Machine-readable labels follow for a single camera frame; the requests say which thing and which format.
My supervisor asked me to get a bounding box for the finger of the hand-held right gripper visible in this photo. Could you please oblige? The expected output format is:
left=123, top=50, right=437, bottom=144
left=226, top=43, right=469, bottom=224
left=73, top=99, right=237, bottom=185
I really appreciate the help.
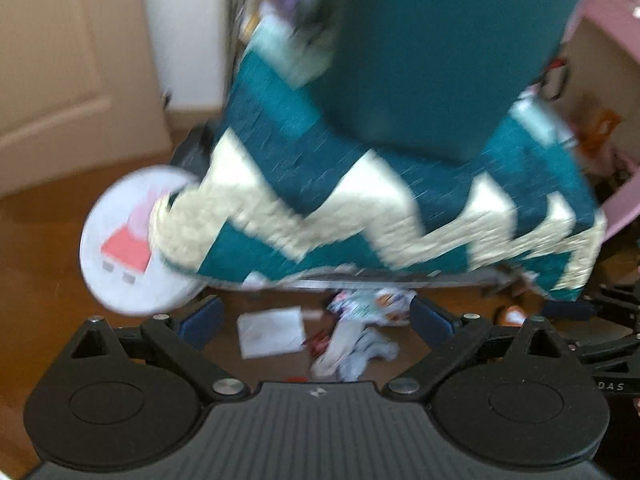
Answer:
left=560, top=332, right=640, bottom=368
left=545, top=284, right=640, bottom=323

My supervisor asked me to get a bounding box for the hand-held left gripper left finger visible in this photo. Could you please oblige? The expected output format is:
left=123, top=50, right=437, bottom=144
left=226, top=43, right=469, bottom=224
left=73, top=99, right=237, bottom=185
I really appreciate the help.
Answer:
left=52, top=296, right=251, bottom=403

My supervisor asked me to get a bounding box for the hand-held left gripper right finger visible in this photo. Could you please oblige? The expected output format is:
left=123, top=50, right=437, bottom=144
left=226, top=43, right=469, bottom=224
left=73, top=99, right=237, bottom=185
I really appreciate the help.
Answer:
left=382, top=295, right=583, bottom=403

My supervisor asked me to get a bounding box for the purple white snack packet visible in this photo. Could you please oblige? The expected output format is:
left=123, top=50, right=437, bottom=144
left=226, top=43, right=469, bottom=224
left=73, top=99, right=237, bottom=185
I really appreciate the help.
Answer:
left=326, top=287, right=418, bottom=328

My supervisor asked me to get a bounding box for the white paper sheet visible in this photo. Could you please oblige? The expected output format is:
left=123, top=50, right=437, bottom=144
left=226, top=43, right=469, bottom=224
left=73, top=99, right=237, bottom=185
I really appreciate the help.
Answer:
left=236, top=307, right=307, bottom=360

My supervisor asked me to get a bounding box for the white tissue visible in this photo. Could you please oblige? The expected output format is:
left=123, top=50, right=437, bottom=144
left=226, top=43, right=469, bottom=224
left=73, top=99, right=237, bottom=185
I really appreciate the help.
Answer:
left=310, top=317, right=401, bottom=381

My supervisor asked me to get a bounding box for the teal plastic bin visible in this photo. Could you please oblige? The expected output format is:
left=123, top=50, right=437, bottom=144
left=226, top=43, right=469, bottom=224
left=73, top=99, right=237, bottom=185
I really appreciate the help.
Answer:
left=312, top=0, right=598, bottom=163

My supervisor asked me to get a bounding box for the orange white slipper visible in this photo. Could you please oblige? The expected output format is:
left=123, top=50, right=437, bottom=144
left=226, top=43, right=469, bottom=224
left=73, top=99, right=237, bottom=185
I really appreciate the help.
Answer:
left=492, top=305, right=528, bottom=328

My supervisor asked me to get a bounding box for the round white cartoon stool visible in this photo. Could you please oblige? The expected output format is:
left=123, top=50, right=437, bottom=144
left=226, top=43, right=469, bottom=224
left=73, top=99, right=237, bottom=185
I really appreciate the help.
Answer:
left=79, top=164, right=211, bottom=317

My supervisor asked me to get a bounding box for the black object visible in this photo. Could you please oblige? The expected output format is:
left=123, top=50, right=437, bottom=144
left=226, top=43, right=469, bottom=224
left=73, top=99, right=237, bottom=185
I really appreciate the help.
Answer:
left=170, top=127, right=217, bottom=183

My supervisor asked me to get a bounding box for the orange item under desk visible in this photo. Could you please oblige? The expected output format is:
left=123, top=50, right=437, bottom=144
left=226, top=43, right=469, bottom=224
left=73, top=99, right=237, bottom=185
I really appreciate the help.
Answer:
left=575, top=110, right=623, bottom=171

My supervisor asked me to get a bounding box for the teal cream zigzag quilt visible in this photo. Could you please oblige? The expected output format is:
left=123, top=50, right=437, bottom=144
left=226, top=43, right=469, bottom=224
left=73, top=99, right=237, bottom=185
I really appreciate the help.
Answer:
left=150, top=10, right=608, bottom=303

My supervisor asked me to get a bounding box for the beige wooden door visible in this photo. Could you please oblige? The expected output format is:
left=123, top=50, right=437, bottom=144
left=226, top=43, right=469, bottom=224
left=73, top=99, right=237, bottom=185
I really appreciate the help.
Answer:
left=0, top=0, right=173, bottom=198

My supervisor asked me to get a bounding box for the black metal bench frame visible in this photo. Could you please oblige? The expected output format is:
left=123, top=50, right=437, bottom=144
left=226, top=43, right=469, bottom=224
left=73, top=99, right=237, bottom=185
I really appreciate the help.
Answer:
left=280, top=267, right=516, bottom=291

